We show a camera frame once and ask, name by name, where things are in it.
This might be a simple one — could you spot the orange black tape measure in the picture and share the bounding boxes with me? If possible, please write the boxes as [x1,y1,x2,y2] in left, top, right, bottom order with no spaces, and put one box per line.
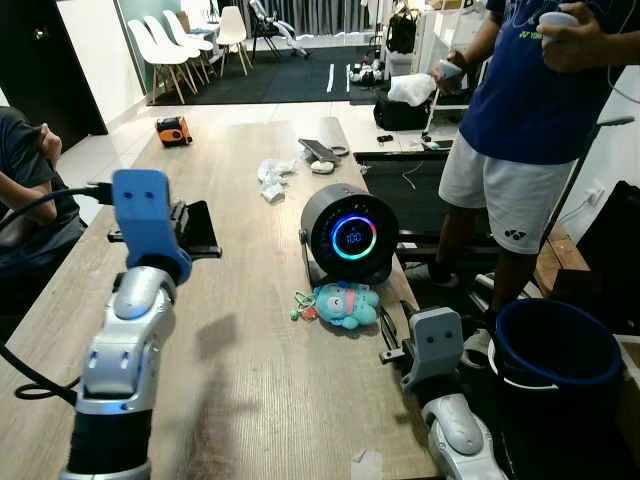
[155,116,194,148]

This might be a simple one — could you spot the grey-blue left wrist camera mount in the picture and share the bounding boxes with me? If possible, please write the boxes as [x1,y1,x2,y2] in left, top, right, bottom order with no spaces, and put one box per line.
[110,168,193,286]

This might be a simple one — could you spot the brown wooden bench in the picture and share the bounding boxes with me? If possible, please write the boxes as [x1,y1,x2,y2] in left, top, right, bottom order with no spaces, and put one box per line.
[535,225,591,301]

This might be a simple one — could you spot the dark blue plastic bucket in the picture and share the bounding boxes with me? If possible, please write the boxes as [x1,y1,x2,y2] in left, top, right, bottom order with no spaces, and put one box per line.
[492,297,626,480]

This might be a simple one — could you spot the clear tape piece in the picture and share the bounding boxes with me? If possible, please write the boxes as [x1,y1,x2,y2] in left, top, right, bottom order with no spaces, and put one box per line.
[350,450,386,480]

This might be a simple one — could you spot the black backpack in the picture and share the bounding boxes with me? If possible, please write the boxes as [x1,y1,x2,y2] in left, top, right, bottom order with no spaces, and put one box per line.
[385,8,419,54]

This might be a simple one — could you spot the blue plush toy keychain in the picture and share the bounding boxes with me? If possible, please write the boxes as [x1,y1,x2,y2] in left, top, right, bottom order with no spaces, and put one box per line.
[292,281,381,331]

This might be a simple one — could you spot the standing person blue shirt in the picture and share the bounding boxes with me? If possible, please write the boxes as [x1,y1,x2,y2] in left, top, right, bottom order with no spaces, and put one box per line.
[405,0,640,336]

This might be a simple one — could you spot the black door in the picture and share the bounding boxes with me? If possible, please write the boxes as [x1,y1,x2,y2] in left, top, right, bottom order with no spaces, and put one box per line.
[0,0,109,141]

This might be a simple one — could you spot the white plastic bag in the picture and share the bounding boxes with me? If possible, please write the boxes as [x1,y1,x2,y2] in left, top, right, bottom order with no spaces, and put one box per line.
[388,72,438,107]

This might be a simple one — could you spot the dark floor rug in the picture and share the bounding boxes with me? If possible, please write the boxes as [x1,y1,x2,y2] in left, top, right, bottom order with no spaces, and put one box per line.
[150,45,391,106]

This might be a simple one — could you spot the black bag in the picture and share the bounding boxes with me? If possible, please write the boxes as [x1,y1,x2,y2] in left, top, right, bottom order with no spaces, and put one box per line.
[375,88,433,131]

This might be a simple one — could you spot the black treadmill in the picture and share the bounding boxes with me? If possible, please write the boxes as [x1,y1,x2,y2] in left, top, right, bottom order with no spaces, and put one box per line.
[355,115,636,263]

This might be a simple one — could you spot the standing person right hand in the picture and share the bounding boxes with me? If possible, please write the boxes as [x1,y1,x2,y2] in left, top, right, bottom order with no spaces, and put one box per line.
[437,50,471,96]

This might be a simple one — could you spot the seated person dark shirt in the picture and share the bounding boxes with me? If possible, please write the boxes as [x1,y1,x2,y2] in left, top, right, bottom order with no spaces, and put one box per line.
[0,107,86,331]

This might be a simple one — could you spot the grey round speaker LED ring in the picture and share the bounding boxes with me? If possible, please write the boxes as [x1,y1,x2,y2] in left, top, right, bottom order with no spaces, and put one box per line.
[300,183,401,286]

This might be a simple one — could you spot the white chair wooden legs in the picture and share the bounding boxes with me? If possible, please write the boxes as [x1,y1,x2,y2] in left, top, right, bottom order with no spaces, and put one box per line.
[148,14,206,86]
[128,18,186,104]
[215,5,251,76]

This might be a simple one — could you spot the grey rolled mat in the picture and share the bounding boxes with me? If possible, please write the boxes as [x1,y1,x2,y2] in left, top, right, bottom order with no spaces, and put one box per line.
[318,115,346,151]

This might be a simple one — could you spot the dark smartphone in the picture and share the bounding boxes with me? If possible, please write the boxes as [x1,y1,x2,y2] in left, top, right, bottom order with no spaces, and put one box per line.
[299,138,341,163]

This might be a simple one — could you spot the white crumpled tissue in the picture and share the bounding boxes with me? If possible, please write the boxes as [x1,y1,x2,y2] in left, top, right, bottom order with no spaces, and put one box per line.
[257,158,298,204]

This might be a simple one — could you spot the standing person left hand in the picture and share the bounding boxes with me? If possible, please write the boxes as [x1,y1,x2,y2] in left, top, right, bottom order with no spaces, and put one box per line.
[540,10,611,73]

